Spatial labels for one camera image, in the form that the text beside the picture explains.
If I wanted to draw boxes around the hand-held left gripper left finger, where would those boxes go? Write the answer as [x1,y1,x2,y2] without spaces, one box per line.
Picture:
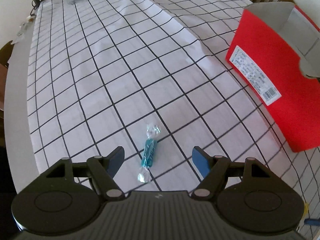
[46,146,125,201]

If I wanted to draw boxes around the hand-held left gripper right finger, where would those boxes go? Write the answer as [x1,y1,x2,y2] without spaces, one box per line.
[191,146,272,201]

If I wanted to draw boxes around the teal candy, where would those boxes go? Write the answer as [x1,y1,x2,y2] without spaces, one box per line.
[137,123,161,183]

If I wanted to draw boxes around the red cardboard box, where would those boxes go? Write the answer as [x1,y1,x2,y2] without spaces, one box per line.
[225,2,320,153]

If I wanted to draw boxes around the white checkered tablecloth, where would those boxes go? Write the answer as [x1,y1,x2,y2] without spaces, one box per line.
[26,0,320,240]

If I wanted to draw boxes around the small blue object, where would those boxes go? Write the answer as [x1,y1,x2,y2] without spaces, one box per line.
[304,217,320,227]

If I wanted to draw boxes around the brown cushioned chair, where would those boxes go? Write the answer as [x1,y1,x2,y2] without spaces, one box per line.
[0,40,15,85]

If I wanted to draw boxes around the small white tags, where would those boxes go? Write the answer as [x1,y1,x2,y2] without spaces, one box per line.
[15,15,35,44]

